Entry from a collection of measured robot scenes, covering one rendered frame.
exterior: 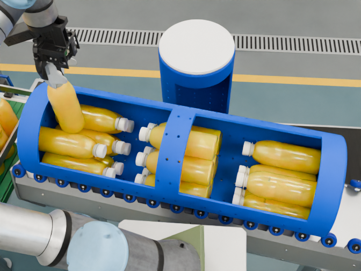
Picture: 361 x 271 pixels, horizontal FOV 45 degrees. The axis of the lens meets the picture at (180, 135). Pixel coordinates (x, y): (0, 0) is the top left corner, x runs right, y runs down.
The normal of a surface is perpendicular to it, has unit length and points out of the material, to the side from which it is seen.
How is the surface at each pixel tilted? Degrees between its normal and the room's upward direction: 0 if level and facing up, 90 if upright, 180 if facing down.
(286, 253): 71
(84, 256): 39
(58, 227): 4
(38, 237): 52
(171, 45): 0
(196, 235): 45
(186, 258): 30
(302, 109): 0
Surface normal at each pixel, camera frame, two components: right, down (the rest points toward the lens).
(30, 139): -0.19, 0.20
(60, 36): -0.25, 0.81
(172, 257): 0.44, -0.62
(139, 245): 0.68, -0.58
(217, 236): -0.03, -0.56
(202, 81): 0.14, 0.82
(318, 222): -0.24, 0.61
